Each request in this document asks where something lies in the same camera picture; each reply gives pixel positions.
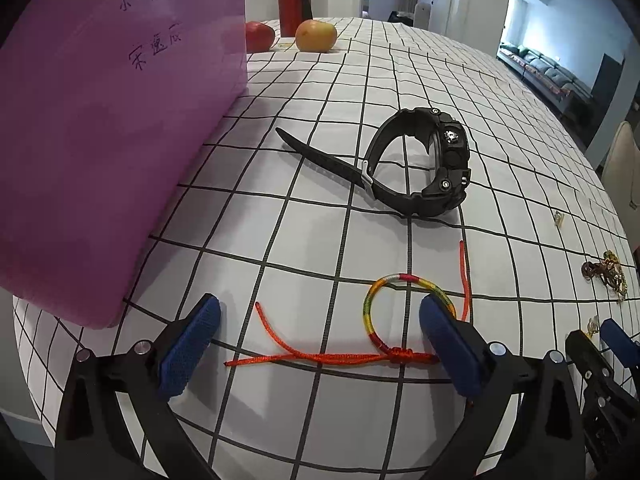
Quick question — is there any multicolour bracelet with red string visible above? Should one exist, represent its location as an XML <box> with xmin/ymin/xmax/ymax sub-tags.
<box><xmin>224</xmin><ymin>240</ymin><xmax>472</xmax><ymax>367</ymax></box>

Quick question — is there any red apple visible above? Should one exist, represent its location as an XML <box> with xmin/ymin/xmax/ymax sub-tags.
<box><xmin>245</xmin><ymin>21</ymin><xmax>276</xmax><ymax>54</ymax></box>

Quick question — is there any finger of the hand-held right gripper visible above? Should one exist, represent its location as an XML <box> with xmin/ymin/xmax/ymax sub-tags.
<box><xmin>599</xmin><ymin>317</ymin><xmax>640</xmax><ymax>363</ymax></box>
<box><xmin>565</xmin><ymin>330</ymin><xmax>622</xmax><ymax>403</ymax></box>

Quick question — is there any grey sofa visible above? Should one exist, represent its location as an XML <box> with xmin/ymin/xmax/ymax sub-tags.
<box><xmin>500</xmin><ymin>44</ymin><xmax>593</xmax><ymax>106</ymax></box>

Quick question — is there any purple plastic bin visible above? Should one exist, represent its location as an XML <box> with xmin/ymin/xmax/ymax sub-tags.
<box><xmin>0</xmin><ymin>0</ymin><xmax>249</xmax><ymax>330</ymax></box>

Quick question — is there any brown braided bracelet bundle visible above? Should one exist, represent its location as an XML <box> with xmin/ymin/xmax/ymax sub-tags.
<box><xmin>581</xmin><ymin>251</ymin><xmax>628</xmax><ymax>303</ymax></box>

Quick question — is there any black grid white tablecloth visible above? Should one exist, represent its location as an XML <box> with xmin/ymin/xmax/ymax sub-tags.
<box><xmin>12</xmin><ymin>16</ymin><xmax>640</xmax><ymax>480</ymax></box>

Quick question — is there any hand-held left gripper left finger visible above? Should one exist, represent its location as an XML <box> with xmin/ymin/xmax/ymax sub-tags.
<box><xmin>55</xmin><ymin>292</ymin><xmax>222</xmax><ymax>480</ymax></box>

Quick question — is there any black wrist watch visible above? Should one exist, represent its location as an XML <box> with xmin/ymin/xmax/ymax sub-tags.
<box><xmin>276</xmin><ymin>106</ymin><xmax>472</xmax><ymax>218</ymax></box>

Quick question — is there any red water bottle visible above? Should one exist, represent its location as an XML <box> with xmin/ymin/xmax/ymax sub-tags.
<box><xmin>278</xmin><ymin>0</ymin><xmax>313</xmax><ymax>37</ymax></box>

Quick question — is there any orange fruit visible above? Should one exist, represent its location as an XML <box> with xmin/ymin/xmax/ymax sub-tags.
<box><xmin>295</xmin><ymin>19</ymin><xmax>337</xmax><ymax>54</ymax></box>

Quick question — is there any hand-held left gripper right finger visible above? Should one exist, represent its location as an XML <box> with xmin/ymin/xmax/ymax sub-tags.
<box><xmin>417</xmin><ymin>294</ymin><xmax>590</xmax><ymax>480</ymax></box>

